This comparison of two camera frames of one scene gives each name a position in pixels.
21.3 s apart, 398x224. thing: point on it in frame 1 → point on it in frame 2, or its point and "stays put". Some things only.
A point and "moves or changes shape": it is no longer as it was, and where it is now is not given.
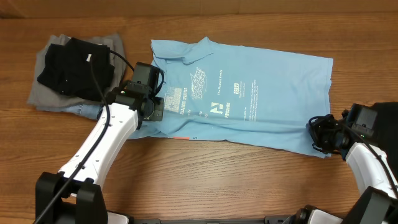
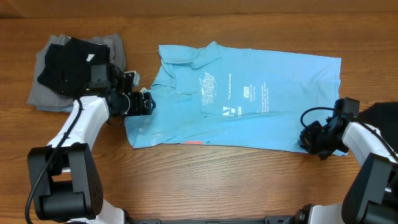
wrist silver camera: (363, 119) → (346, 106)
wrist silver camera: (145, 81) → (99, 78)
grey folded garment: (42, 96) stays put
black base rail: (273, 219) stays put
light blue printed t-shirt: (218, 93) moves or changes shape
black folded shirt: (68, 70) stays put
